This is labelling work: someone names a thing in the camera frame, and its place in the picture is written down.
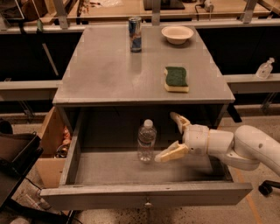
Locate grey cabinet counter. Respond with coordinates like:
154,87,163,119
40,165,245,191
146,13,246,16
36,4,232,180
53,24,235,110

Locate black office chair base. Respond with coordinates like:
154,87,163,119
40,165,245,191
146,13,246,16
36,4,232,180
258,180,280,196

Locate blue silver energy drink can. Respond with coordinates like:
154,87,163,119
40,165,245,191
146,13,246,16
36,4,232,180
129,17,142,53

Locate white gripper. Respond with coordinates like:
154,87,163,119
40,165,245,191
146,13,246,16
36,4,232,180
155,112,209,163

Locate open grey top drawer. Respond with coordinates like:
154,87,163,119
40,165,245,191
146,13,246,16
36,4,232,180
41,111,252,210

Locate round metal drawer knob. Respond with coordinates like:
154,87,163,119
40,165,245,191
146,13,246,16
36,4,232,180
144,198,153,208

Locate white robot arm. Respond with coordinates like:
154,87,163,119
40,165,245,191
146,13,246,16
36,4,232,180
155,112,280,175

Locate green yellow sponge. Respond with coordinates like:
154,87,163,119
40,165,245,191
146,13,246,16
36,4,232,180
164,66,189,93

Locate cardboard box with items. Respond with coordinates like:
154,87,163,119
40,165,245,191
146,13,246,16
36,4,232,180
36,107,72,188

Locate clear plastic water bottle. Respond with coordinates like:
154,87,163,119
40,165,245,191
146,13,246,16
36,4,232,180
137,119,157,163

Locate white paper bowl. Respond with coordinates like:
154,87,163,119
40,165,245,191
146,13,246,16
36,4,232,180
161,26,194,45

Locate grey metal rail shelf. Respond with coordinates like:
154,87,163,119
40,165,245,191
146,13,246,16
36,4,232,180
0,80,62,102

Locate small clear sanitizer bottle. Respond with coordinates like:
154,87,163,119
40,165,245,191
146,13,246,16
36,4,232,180
255,58,275,79

